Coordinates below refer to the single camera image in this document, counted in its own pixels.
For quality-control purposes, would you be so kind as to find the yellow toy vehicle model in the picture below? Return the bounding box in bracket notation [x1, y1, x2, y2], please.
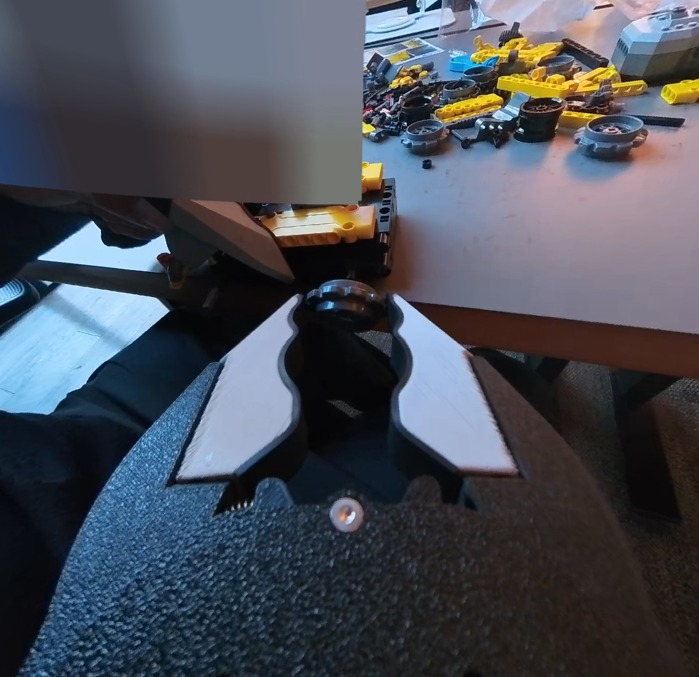
[155, 161, 398, 309]

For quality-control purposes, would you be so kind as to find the white monitor stand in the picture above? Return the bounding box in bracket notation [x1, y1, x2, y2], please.
[366, 0, 443, 36]

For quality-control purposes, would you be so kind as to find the grey panel piece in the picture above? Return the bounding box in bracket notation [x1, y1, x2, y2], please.
[474, 92, 532, 148]

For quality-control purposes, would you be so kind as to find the grey battery box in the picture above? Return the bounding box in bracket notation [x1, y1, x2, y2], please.
[611, 7, 699, 85]

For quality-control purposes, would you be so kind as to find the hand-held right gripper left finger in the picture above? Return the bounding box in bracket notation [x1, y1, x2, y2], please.
[176, 294, 308, 482]

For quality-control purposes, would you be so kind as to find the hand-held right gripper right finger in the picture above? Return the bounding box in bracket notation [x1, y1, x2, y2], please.
[388, 294, 520, 477]

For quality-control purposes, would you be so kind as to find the black wheel rim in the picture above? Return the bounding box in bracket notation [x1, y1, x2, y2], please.
[400, 95, 436, 125]

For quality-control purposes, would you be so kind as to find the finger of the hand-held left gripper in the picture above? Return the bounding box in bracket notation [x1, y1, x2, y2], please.
[168, 200, 297, 284]

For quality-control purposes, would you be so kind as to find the person's left hand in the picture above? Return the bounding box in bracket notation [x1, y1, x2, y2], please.
[92, 194, 171, 248]

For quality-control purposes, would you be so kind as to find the black office chair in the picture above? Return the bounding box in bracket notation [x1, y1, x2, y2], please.
[0, 277, 43, 324]

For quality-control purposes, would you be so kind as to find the person's dark clothing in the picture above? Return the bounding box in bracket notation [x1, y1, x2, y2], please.
[0, 306, 274, 677]

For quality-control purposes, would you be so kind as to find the pile of yellow beams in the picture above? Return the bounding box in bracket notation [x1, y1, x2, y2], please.
[437, 35, 651, 129]

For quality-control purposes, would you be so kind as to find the clear plastic bag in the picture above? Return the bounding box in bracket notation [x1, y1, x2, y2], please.
[442, 0, 699, 33]

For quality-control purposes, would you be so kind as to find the yellow brick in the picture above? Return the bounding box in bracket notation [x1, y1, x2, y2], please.
[661, 79, 699, 106]

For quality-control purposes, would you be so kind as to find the grey toothed wheel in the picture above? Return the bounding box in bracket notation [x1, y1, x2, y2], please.
[305, 278, 390, 324]
[573, 115, 649, 160]
[400, 119, 450, 155]

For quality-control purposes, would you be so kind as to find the long black holed beam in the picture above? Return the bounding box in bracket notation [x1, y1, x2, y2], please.
[561, 37, 609, 69]

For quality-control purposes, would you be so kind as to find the yellow sticker sheet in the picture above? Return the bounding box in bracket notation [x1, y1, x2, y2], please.
[365, 37, 446, 66]

